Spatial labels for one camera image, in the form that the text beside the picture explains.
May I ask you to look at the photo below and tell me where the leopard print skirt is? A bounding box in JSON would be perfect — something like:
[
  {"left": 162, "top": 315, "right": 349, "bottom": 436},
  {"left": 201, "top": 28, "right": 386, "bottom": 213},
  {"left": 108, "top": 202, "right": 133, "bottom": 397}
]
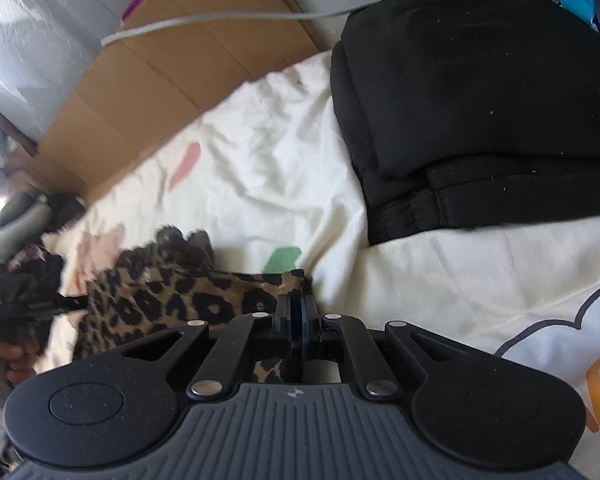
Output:
[{"left": 72, "top": 226, "right": 312, "bottom": 361}]

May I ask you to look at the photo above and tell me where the black clothes pile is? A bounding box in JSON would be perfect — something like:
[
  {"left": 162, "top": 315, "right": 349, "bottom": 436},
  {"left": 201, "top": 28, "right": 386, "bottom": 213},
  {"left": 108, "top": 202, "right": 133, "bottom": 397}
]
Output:
[{"left": 0, "top": 191, "right": 85, "bottom": 348}]

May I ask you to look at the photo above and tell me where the person's bare left hand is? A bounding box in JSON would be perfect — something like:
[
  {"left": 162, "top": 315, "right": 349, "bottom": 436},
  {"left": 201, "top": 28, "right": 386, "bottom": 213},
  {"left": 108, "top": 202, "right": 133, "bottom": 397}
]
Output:
[{"left": 0, "top": 339, "right": 40, "bottom": 386}]

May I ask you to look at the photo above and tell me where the cream bear print blanket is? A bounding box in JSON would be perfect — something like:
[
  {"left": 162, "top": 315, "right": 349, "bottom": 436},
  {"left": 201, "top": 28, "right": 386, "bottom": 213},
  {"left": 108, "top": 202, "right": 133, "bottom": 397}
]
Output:
[{"left": 45, "top": 54, "right": 600, "bottom": 479}]

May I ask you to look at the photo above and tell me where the flattened brown cardboard box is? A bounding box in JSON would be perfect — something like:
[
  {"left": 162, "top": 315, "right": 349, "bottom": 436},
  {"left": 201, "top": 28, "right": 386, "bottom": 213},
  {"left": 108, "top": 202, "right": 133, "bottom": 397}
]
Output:
[{"left": 12, "top": 0, "right": 320, "bottom": 200}]

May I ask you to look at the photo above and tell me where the folded black garment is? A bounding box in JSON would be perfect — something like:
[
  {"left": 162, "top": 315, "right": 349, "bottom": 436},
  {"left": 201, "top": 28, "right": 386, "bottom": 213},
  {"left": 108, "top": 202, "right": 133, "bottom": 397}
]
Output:
[{"left": 330, "top": 0, "right": 600, "bottom": 245}]

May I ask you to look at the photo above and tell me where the grey upright panel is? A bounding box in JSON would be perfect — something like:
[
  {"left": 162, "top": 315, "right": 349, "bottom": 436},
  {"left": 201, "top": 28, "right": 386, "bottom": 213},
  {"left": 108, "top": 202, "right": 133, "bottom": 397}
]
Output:
[{"left": 0, "top": 0, "right": 134, "bottom": 142}]

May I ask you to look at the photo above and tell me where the white power cable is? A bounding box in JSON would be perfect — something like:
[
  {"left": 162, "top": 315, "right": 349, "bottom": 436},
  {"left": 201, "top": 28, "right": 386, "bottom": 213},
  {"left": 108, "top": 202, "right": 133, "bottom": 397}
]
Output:
[{"left": 99, "top": 4, "right": 376, "bottom": 49}]

